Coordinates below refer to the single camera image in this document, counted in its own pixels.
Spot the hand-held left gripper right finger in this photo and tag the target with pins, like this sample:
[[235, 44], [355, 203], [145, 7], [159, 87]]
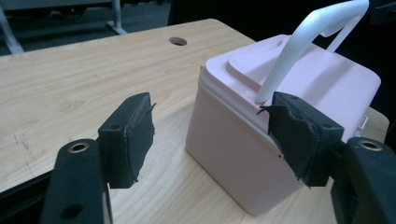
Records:
[[306, 140]]

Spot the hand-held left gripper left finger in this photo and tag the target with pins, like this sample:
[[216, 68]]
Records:
[[124, 146]]

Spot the white metal table frame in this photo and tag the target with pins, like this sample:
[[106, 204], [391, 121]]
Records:
[[117, 17]]

